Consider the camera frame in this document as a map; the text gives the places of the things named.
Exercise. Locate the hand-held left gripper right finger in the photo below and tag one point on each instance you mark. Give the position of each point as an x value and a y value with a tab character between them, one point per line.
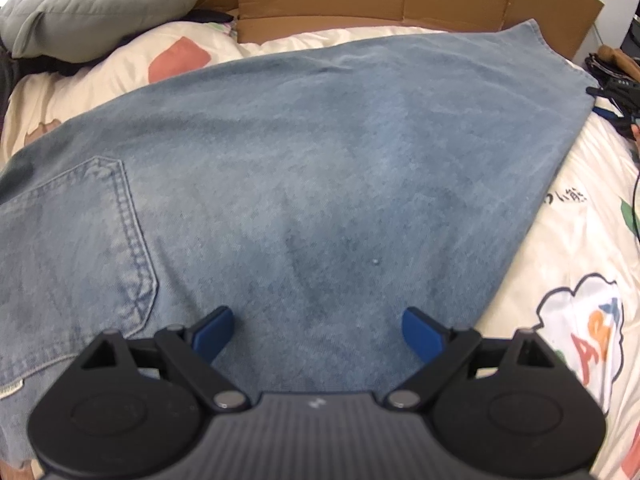
422	332

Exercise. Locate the cream bear print bedsheet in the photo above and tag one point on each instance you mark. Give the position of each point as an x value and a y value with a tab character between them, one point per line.
575	240

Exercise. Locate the floral print cloth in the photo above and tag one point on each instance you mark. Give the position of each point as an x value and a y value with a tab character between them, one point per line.
222	27

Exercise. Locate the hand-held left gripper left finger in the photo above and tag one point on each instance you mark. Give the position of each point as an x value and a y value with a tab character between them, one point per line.
215	330

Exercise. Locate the grey neck pillow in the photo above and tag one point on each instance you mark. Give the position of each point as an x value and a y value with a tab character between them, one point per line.
100	5

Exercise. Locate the light blue jeans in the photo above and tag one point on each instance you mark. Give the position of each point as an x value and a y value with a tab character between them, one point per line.
325	160

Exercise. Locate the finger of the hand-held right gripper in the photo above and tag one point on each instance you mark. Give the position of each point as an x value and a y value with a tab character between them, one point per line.
615	95
617	117

